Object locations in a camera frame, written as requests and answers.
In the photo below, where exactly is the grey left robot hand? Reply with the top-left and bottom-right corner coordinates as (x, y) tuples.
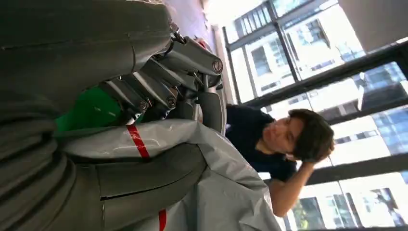
(0, 0), (228, 231)

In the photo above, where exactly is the grey plastic parcel red print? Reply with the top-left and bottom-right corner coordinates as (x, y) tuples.
(59, 118), (283, 231)

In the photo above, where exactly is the green plastic crate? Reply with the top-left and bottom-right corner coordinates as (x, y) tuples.
(54, 85), (145, 132)

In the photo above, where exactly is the person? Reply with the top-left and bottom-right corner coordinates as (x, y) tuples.
(224, 103), (336, 218)

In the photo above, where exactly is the black window frame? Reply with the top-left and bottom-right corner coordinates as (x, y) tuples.
(221, 0), (408, 231)

